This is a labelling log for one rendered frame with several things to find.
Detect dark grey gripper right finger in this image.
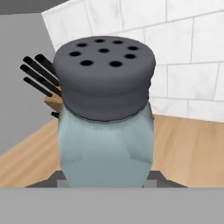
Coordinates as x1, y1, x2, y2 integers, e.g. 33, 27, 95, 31
142, 170, 188, 189

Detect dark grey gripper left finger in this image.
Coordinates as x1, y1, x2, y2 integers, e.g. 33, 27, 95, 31
25, 170, 70, 189

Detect pale blue shaker grey lid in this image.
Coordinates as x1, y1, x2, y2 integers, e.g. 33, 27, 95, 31
52, 35, 157, 189

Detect wooden knife block black handles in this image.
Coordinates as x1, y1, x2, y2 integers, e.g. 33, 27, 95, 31
19, 53, 65, 119

